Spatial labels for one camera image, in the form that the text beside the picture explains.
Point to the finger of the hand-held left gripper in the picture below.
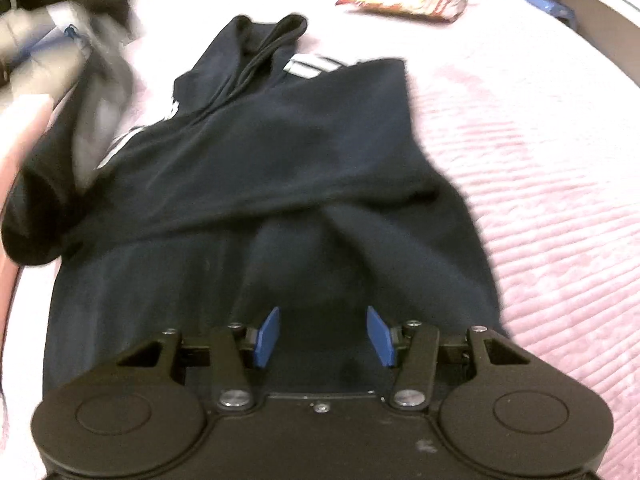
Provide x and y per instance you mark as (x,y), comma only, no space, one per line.
(107,110)

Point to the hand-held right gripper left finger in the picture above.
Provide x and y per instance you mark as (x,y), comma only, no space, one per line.
(266,340)

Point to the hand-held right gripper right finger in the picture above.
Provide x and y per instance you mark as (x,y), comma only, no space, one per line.
(380,335)

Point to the navy jacket with white stripes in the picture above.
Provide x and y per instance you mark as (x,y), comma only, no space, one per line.
(280,160)

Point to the pink pillow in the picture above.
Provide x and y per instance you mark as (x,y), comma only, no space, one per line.
(22,150)

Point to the pink ribbed bed blanket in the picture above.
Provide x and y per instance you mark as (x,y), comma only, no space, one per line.
(540,185)

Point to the blue plastic stool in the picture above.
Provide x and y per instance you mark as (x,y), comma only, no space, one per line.
(547,6)

